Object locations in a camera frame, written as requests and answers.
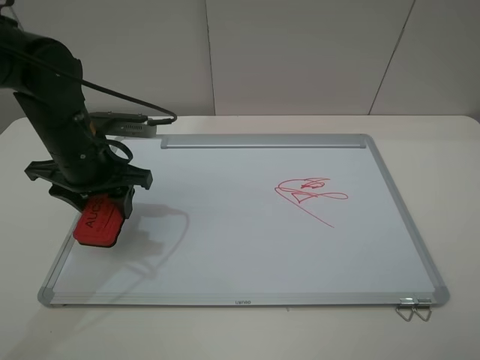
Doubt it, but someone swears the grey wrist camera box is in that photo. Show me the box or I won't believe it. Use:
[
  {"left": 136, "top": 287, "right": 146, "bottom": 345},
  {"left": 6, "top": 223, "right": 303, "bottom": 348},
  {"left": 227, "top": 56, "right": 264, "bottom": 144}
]
[{"left": 89, "top": 112, "right": 157, "bottom": 138}]

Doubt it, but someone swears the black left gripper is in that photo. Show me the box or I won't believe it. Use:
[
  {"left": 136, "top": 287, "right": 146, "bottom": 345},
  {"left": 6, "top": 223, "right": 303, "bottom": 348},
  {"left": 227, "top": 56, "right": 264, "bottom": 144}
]
[{"left": 25, "top": 139, "right": 153, "bottom": 220}]

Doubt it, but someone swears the grey aluminium pen tray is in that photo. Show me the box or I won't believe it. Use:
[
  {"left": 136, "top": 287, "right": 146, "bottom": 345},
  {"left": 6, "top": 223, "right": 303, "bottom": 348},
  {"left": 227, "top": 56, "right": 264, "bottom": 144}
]
[{"left": 157, "top": 134, "right": 367, "bottom": 149}]

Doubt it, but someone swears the metal hanging clip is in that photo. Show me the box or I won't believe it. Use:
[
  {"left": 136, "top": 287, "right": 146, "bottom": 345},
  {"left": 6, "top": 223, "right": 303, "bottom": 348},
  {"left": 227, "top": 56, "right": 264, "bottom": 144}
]
[
  {"left": 395, "top": 298, "right": 416, "bottom": 322},
  {"left": 413, "top": 298, "right": 433, "bottom": 323}
]

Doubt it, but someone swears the red whiteboard eraser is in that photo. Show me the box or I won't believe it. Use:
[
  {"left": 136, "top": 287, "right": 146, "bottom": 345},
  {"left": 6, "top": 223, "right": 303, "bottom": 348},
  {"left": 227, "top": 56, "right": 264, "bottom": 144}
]
[{"left": 72, "top": 195, "right": 125, "bottom": 248}]

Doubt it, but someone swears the black camera cable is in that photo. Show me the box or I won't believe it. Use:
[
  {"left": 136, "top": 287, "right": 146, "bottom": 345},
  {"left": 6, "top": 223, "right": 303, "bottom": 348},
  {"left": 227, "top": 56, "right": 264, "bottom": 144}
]
[{"left": 0, "top": 37, "right": 179, "bottom": 127}]

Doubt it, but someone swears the white whiteboard with aluminium frame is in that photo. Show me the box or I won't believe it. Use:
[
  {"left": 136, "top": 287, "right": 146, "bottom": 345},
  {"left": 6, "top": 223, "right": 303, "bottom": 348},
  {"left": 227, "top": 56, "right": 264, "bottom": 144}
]
[{"left": 37, "top": 134, "right": 450, "bottom": 307}]

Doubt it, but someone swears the left metal hanging clip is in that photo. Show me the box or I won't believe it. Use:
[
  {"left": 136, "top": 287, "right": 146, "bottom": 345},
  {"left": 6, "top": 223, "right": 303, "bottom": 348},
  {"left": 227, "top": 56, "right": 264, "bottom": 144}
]
[{"left": 395, "top": 298, "right": 416, "bottom": 322}]

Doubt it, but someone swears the right metal hanging clip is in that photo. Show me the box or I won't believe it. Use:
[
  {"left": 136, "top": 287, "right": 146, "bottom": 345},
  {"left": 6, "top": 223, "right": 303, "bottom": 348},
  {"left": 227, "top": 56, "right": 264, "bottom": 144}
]
[{"left": 413, "top": 298, "right": 433, "bottom": 323}]

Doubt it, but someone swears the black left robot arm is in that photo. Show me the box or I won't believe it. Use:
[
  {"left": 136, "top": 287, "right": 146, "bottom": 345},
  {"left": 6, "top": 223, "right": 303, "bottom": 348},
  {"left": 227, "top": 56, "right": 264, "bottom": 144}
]
[{"left": 1, "top": 16, "right": 153, "bottom": 219}]

